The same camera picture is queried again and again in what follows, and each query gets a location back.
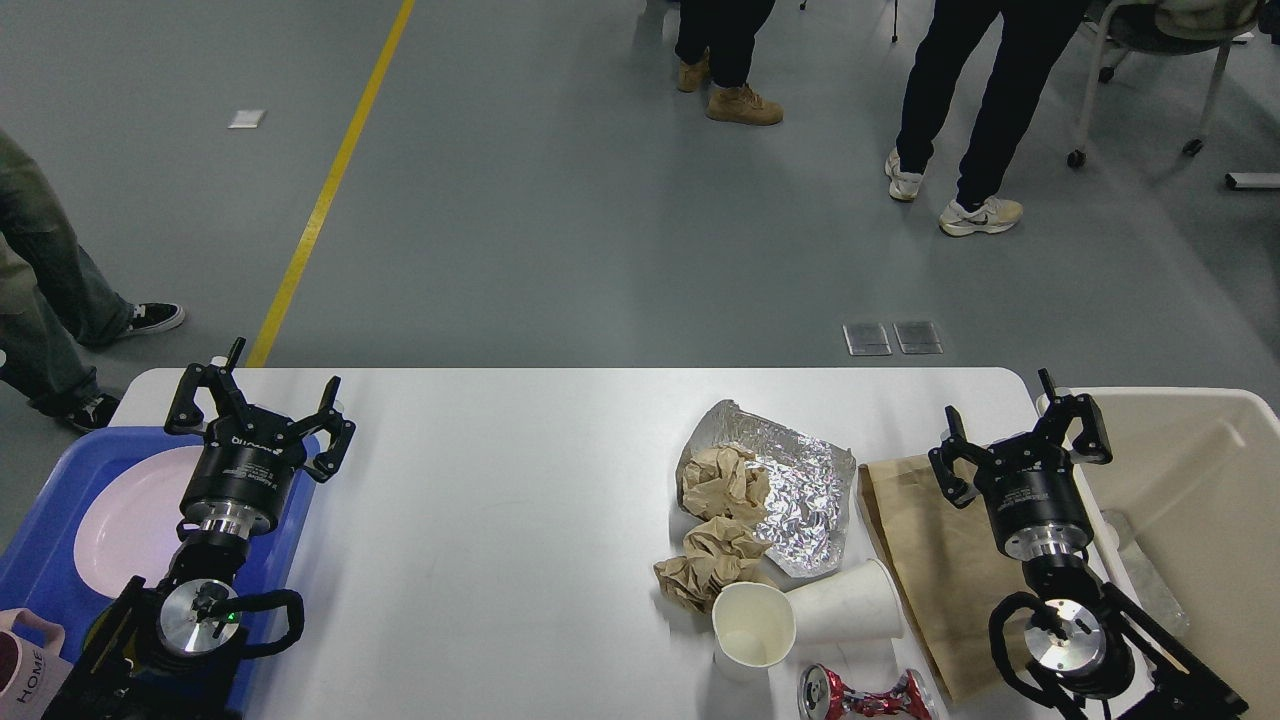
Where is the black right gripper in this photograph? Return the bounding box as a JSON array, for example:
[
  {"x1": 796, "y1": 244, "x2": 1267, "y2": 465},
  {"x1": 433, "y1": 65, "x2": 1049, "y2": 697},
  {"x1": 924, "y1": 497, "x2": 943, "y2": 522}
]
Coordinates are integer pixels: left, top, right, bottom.
[{"x1": 928, "y1": 366, "x2": 1115, "y2": 560}]

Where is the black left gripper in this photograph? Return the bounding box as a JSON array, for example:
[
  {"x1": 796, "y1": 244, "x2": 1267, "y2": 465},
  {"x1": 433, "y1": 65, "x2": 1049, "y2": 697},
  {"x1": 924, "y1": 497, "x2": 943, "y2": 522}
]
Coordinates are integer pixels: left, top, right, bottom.
[{"x1": 164, "y1": 337, "x2": 357, "y2": 539}]

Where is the brown paper bag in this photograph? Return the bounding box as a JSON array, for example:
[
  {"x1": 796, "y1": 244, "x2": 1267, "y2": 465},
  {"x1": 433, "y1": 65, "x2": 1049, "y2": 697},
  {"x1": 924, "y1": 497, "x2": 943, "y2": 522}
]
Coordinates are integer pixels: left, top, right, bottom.
[{"x1": 858, "y1": 455, "x2": 1027, "y2": 705}]

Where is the pink plate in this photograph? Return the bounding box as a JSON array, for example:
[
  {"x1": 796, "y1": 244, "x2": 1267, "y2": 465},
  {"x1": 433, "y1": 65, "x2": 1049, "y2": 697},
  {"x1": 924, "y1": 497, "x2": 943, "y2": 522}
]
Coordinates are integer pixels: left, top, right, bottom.
[{"x1": 73, "y1": 446, "x2": 202, "y2": 600}]

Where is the brown paper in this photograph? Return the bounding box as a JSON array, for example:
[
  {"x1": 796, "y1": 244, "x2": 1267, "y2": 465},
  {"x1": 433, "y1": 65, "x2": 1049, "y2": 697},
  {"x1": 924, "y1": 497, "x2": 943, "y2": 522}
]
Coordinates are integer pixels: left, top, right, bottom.
[
  {"x1": 653, "y1": 518, "x2": 778, "y2": 614},
  {"x1": 677, "y1": 445, "x2": 771, "y2": 525}
]

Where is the pink ribbed mug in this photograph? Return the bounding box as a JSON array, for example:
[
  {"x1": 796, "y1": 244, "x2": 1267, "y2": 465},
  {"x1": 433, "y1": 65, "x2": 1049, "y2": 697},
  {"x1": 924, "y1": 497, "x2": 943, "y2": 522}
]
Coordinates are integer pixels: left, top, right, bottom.
[{"x1": 1, "y1": 609, "x2": 72, "y2": 719}]

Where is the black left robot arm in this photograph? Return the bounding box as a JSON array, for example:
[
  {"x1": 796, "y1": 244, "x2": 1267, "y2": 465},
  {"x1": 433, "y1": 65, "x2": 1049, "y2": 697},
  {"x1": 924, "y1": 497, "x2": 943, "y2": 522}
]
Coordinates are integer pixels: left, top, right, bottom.
[{"x1": 44, "y1": 338, "x2": 356, "y2": 719}]

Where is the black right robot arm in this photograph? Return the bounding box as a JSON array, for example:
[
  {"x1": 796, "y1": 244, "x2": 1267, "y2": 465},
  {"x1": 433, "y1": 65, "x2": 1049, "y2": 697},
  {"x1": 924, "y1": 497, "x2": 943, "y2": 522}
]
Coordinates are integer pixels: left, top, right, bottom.
[{"x1": 928, "y1": 369, "x2": 1249, "y2": 719}]

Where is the beige plastic bin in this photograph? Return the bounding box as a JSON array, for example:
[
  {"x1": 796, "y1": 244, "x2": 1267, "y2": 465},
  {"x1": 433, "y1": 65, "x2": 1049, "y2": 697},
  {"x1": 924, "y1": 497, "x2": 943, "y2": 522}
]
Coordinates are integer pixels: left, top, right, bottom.
[{"x1": 1082, "y1": 387, "x2": 1279, "y2": 719}]

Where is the right metal floor socket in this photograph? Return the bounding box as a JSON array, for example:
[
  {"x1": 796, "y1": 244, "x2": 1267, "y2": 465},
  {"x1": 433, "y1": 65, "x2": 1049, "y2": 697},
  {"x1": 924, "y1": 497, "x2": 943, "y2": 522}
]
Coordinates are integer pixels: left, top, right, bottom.
[{"x1": 893, "y1": 322, "x2": 945, "y2": 355}]

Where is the metal floor socket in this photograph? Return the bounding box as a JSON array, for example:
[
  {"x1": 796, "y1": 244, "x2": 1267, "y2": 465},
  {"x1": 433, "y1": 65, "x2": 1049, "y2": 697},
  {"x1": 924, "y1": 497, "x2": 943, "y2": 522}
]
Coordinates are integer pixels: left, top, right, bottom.
[
  {"x1": 842, "y1": 322, "x2": 893, "y2": 357},
  {"x1": 893, "y1": 322, "x2": 945, "y2": 355}
]

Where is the clear plastic bottle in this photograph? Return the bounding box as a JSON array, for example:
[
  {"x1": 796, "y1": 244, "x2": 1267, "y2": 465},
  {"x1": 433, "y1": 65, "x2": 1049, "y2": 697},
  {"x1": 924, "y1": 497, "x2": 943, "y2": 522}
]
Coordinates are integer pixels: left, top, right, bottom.
[{"x1": 1101, "y1": 509, "x2": 1190, "y2": 639}]

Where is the left metal floor socket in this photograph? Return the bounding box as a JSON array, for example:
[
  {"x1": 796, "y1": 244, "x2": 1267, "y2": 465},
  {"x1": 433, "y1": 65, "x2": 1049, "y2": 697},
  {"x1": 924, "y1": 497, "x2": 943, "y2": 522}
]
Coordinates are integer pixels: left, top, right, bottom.
[{"x1": 842, "y1": 322, "x2": 893, "y2": 357}]

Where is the lying white paper cup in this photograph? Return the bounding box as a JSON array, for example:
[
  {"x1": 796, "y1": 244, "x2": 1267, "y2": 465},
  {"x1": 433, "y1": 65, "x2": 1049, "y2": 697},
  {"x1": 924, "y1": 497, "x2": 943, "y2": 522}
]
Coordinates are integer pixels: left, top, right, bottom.
[{"x1": 783, "y1": 559, "x2": 906, "y2": 644}]

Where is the crumpled aluminium foil sheet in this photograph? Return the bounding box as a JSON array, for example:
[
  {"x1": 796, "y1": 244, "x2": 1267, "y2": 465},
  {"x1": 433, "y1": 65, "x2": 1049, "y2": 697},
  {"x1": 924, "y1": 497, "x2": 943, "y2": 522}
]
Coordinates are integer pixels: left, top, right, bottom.
[{"x1": 676, "y1": 400, "x2": 856, "y2": 578}]

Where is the person in green trousers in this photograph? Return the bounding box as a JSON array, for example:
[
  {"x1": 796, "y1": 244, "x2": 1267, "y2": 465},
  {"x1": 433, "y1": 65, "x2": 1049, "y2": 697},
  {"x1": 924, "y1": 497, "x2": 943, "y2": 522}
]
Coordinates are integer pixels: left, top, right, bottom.
[{"x1": 1, "y1": 135, "x2": 186, "y2": 433}]

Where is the blue plastic tray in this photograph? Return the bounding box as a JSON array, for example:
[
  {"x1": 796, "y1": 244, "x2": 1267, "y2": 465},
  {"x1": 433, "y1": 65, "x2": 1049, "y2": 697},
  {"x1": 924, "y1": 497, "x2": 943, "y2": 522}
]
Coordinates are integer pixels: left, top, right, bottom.
[{"x1": 3, "y1": 427, "x2": 314, "y2": 719}]

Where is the crushed red soda can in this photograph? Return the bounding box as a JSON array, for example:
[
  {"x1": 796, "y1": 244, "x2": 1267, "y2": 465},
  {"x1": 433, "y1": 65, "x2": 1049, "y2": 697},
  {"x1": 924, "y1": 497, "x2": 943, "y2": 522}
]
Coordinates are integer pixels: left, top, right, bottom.
[{"x1": 797, "y1": 664, "x2": 938, "y2": 719}]

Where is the upright white paper cup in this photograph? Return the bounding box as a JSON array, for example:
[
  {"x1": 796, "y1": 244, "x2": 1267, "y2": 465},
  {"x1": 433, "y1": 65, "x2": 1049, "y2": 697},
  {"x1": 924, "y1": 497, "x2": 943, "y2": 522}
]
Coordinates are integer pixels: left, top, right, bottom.
[{"x1": 710, "y1": 582, "x2": 797, "y2": 682}]

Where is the white metal bar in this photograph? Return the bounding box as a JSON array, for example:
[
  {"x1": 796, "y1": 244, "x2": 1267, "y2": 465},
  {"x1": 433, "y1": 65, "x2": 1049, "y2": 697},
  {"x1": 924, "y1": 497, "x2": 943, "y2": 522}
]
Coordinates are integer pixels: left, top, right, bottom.
[{"x1": 1224, "y1": 170, "x2": 1280, "y2": 191}]

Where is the person in white sneakers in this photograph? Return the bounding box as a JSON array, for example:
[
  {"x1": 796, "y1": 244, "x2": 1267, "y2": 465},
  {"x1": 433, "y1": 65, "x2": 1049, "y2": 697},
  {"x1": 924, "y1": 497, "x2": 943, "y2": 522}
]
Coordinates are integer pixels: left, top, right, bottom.
[{"x1": 884, "y1": 1, "x2": 1088, "y2": 237}]

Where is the person in tan boots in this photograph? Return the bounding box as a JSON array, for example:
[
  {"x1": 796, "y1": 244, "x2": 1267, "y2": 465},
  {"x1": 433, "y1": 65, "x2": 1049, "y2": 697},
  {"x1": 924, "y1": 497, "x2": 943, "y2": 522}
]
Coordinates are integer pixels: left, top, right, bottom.
[{"x1": 675, "y1": 1, "x2": 785, "y2": 126}]

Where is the white frame chair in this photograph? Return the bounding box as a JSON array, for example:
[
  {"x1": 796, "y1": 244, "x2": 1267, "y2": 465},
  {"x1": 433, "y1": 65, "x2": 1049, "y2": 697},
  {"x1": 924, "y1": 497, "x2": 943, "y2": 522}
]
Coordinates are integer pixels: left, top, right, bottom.
[{"x1": 1066, "y1": 1, "x2": 1266, "y2": 169}]

